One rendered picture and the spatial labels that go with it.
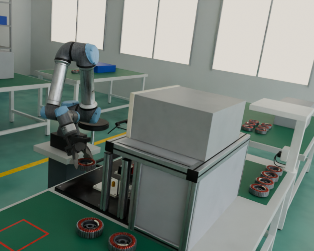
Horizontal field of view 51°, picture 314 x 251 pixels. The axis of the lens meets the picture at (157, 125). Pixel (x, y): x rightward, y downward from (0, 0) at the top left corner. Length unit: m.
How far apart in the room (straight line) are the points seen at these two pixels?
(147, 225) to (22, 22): 8.39
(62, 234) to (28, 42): 8.40
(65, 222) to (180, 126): 0.65
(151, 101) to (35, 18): 8.22
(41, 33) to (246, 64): 5.42
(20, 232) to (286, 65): 5.27
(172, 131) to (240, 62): 4.98
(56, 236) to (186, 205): 0.54
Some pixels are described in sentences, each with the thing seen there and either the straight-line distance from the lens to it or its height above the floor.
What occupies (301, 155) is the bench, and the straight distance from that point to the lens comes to 2.98.
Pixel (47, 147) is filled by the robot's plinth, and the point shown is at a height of 0.75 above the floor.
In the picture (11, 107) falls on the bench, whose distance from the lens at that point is 5.36.
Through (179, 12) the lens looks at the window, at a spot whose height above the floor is 1.95.
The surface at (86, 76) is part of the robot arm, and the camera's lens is 2.08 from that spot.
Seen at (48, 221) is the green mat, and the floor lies 0.75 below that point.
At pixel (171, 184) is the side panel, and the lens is 1.32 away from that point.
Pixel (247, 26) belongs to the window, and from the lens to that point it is 6.27.
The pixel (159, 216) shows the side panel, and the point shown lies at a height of 0.86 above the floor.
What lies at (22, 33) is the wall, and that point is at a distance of 9.50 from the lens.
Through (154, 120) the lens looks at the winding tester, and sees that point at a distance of 1.40.
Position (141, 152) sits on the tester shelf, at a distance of 1.34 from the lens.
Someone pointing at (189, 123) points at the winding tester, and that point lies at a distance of 1.33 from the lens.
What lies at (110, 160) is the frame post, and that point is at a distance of 1.48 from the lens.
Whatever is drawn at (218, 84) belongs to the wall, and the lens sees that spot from 6.44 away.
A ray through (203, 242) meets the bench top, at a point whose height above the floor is 0.75.
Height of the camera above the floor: 1.60
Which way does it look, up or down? 16 degrees down
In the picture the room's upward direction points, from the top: 7 degrees clockwise
